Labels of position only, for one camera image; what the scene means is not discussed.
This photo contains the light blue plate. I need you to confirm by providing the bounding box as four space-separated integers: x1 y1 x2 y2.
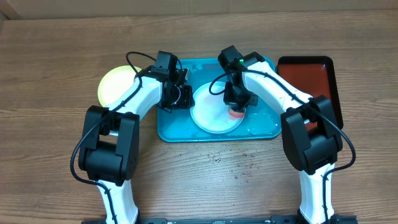
190 82 243 134

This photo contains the red wet sponge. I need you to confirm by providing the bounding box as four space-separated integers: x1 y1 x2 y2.
229 108 245 119

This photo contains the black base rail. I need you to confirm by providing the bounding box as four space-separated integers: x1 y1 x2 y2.
81 214 358 224

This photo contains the red black lacquer tray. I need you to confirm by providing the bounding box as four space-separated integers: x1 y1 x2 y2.
276 56 343 129

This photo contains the yellow plate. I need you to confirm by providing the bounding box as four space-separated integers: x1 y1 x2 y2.
97 65 136 107

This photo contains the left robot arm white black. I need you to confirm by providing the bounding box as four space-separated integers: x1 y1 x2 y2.
70 65 194 223

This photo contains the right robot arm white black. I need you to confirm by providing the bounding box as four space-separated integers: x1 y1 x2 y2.
218 46 344 223

